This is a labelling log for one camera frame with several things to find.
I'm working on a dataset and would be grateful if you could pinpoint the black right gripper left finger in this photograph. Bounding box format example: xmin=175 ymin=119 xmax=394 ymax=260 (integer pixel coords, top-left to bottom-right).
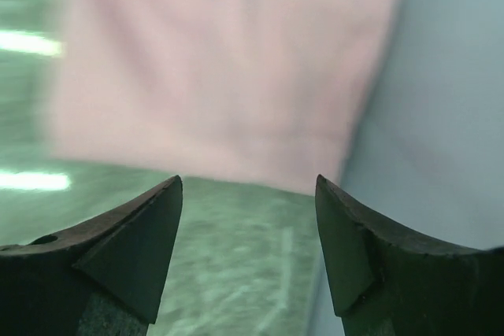
xmin=1 ymin=176 xmax=183 ymax=336

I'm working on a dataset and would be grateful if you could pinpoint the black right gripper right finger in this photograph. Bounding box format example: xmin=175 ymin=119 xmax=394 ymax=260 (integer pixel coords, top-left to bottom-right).
xmin=315 ymin=176 xmax=503 ymax=336

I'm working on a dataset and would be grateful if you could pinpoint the pink t-shirt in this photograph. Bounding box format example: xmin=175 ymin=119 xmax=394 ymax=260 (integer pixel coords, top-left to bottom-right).
xmin=43 ymin=0 xmax=401 ymax=195

